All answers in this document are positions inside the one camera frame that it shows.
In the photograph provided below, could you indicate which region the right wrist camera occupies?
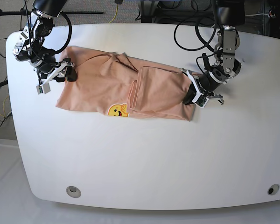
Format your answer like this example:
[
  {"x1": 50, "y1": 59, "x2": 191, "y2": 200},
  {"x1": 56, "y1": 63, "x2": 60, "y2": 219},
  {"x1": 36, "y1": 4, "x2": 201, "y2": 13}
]
[{"x1": 36, "y1": 83, "x2": 50, "y2": 95}]

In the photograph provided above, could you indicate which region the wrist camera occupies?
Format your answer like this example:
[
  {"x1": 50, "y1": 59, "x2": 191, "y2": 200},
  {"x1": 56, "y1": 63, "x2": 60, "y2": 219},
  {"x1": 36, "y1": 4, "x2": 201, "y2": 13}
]
[
  {"x1": 192, "y1": 92, "x2": 209, "y2": 108},
  {"x1": 36, "y1": 83, "x2": 50, "y2": 95}
]

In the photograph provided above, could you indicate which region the table grommet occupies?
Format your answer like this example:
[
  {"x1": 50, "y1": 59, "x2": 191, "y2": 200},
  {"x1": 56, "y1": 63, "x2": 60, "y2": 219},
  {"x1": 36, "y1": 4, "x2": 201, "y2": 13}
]
[
  {"x1": 267, "y1": 184, "x2": 280, "y2": 196},
  {"x1": 66, "y1": 186, "x2": 81, "y2": 198}
]

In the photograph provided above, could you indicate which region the right table grommet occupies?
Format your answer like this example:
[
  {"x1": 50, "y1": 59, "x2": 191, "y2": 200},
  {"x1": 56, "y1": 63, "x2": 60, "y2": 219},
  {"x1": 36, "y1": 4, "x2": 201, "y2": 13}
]
[{"x1": 267, "y1": 184, "x2": 280, "y2": 196}]

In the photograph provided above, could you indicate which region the left table grommet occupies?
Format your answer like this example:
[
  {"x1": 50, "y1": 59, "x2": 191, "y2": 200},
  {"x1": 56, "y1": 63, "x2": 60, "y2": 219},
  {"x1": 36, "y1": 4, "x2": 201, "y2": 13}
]
[{"x1": 66, "y1": 186, "x2": 81, "y2": 198}]

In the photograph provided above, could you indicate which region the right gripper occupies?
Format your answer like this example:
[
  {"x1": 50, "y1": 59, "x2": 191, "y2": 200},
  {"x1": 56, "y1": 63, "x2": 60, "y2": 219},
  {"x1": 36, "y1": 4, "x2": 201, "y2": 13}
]
[{"x1": 36, "y1": 58, "x2": 77, "y2": 85}]

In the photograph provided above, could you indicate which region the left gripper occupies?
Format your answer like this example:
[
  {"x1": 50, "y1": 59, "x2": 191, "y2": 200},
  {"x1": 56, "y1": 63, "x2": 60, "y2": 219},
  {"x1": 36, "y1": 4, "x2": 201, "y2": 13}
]
[{"x1": 182, "y1": 68, "x2": 224, "y2": 105}]

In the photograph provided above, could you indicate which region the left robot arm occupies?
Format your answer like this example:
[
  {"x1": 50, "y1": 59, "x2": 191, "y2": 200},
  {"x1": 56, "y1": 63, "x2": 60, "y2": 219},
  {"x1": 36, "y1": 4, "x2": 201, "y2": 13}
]
[{"x1": 183, "y1": 0, "x2": 245, "y2": 108}]

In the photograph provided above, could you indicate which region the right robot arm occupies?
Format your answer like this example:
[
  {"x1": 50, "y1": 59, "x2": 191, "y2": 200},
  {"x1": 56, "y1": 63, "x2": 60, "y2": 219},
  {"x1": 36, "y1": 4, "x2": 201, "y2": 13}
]
[{"x1": 13, "y1": 0, "x2": 77, "y2": 84}]

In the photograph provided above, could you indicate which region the black tripod stand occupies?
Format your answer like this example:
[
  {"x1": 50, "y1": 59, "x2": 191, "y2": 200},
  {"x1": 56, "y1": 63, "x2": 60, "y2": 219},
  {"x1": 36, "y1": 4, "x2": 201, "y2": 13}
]
[{"x1": 0, "y1": 8, "x2": 38, "y2": 17}]

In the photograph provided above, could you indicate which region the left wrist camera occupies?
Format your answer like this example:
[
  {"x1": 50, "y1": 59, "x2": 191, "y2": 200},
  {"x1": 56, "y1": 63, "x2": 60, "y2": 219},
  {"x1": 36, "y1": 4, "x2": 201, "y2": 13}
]
[{"x1": 192, "y1": 92, "x2": 209, "y2": 108}]

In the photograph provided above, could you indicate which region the peach T-shirt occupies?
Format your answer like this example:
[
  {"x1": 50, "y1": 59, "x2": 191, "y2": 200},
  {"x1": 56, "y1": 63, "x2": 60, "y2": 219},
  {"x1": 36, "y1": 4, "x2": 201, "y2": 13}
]
[{"x1": 56, "y1": 46, "x2": 195, "y2": 121}]

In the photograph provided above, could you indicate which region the yellow cable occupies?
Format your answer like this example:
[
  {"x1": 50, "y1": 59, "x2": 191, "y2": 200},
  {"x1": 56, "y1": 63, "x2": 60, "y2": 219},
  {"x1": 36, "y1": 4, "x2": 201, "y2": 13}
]
[{"x1": 108, "y1": 0, "x2": 120, "y2": 24}]

